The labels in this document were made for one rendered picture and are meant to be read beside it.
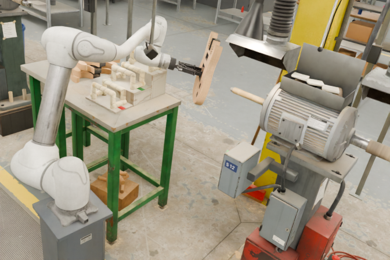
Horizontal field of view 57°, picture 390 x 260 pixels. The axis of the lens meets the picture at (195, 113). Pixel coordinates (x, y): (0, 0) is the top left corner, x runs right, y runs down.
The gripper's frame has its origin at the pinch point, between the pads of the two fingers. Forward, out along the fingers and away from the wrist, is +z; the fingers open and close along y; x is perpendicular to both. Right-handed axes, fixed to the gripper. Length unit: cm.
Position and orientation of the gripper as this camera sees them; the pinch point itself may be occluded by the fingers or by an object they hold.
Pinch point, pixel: (201, 72)
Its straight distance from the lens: 222.3
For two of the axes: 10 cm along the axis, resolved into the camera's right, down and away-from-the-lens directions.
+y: 0.5, 4.0, -9.1
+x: 3.0, -8.8, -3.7
